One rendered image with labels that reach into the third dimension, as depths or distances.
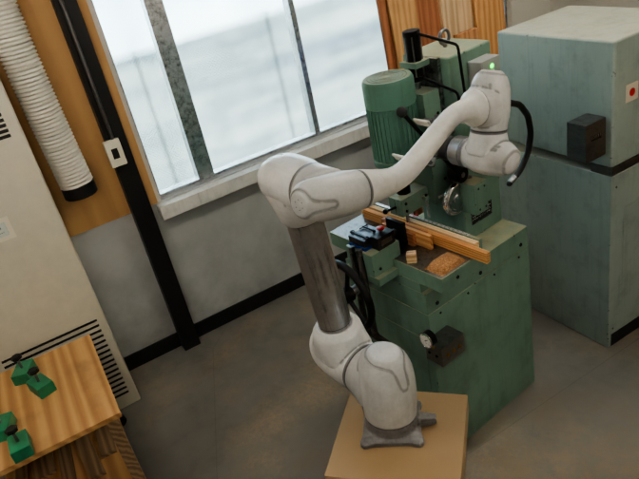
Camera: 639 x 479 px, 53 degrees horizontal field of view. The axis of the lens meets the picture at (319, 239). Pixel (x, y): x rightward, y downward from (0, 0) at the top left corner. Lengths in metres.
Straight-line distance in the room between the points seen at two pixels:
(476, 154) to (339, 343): 0.66
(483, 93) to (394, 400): 0.86
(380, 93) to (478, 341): 1.06
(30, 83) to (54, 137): 0.24
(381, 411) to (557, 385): 1.37
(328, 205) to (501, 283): 1.25
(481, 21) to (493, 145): 2.33
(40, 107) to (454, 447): 2.14
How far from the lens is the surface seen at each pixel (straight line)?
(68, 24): 3.07
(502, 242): 2.50
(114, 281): 3.49
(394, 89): 2.12
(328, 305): 1.80
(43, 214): 2.99
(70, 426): 2.67
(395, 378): 1.77
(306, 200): 1.45
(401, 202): 2.30
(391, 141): 2.18
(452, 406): 2.02
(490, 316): 2.59
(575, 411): 2.95
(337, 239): 2.52
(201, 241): 3.55
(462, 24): 4.06
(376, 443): 1.91
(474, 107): 1.77
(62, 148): 3.03
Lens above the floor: 2.08
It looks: 28 degrees down
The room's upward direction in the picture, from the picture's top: 13 degrees counter-clockwise
